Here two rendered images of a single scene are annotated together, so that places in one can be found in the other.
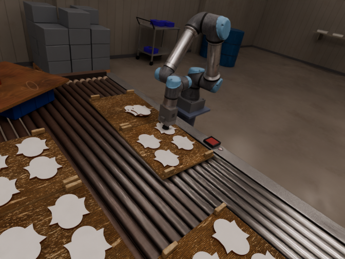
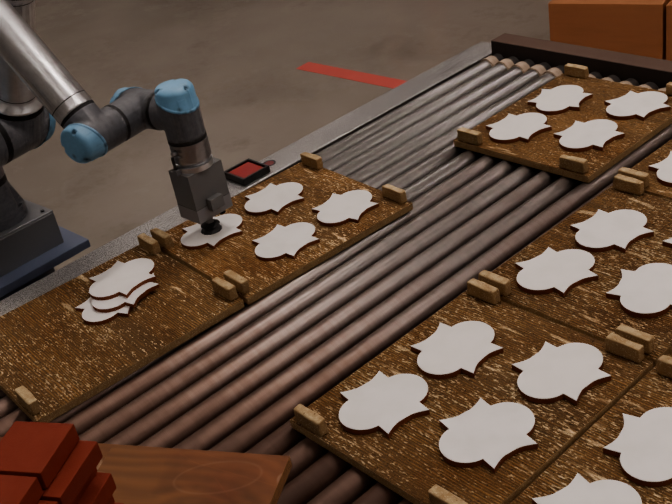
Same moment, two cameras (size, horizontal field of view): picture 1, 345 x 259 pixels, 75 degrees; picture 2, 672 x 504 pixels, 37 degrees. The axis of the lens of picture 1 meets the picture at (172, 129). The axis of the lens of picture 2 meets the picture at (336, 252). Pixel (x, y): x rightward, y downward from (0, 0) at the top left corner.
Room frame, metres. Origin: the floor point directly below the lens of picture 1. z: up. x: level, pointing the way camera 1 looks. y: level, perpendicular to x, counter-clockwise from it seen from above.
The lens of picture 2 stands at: (0.57, 1.72, 1.88)
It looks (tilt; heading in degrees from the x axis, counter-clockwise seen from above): 31 degrees down; 281
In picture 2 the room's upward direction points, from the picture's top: 11 degrees counter-clockwise
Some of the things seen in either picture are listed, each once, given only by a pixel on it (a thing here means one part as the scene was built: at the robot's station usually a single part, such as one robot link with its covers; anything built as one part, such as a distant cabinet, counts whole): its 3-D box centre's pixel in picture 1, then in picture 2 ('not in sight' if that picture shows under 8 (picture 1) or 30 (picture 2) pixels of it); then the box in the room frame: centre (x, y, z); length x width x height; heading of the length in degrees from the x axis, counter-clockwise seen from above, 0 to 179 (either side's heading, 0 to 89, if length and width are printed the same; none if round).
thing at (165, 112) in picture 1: (166, 113); (202, 187); (1.12, 0.05, 1.04); 0.10 x 0.09 x 0.16; 140
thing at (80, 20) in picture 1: (71, 42); not in sight; (3.94, 2.03, 0.55); 1.10 x 0.74 x 1.10; 141
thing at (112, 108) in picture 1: (127, 109); (98, 323); (1.29, 0.32, 0.93); 0.41 x 0.35 x 0.02; 45
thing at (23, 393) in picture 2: (95, 97); (28, 400); (1.34, 0.55, 0.95); 0.06 x 0.02 x 0.03; 135
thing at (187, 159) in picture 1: (165, 143); (279, 224); (1.00, 0.02, 0.93); 0.41 x 0.35 x 0.02; 45
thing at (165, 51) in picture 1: (157, 41); not in sight; (5.76, 0.78, 0.48); 1.07 x 0.60 x 0.97; 140
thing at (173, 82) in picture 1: (172, 87); (178, 111); (1.13, 0.04, 1.20); 0.09 x 0.08 x 0.11; 151
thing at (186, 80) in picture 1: (179, 82); (135, 111); (1.23, 0.01, 1.20); 0.11 x 0.11 x 0.08; 61
